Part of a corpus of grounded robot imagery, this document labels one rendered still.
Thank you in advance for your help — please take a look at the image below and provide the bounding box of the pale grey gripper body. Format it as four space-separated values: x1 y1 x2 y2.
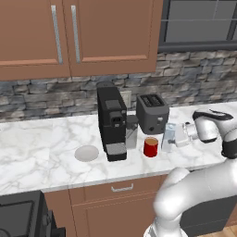
161 122 178 154

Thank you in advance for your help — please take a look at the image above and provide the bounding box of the red cup of coffee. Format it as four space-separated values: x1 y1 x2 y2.
143 136 160 158

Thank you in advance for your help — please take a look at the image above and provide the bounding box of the black coffee machine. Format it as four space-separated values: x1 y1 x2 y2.
95 81 140 163

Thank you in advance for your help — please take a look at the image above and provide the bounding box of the white round saucer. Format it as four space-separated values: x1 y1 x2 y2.
74 144 100 163

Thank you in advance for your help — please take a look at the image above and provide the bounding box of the dark grey toaster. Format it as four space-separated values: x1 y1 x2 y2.
135 93 170 136

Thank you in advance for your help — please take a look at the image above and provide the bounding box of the brown drawer front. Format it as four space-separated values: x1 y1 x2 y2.
82 174 169 203

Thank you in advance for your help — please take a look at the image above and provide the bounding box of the dark dishwasher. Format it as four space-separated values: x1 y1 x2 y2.
180 194 237 237

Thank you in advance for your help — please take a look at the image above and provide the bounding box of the brown base cupboard door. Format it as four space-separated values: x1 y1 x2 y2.
70 197 162 237

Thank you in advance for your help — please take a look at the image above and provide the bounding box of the dark framed window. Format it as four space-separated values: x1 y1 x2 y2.
157 0 237 54

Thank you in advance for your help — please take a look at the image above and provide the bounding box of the black stove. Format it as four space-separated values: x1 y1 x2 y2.
0 190 67 237

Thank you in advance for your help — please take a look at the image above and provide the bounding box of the grey wall socket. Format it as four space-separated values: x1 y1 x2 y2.
119 89 132 109

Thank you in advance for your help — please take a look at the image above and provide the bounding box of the silver drawer handle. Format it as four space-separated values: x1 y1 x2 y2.
110 182 135 193

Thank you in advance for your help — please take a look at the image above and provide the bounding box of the brown wall cupboard door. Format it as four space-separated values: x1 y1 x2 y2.
0 0 72 81
62 0 164 78

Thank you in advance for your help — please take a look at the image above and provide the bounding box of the silver cupboard door handle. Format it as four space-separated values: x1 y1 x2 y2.
70 4 82 65
50 4 65 66

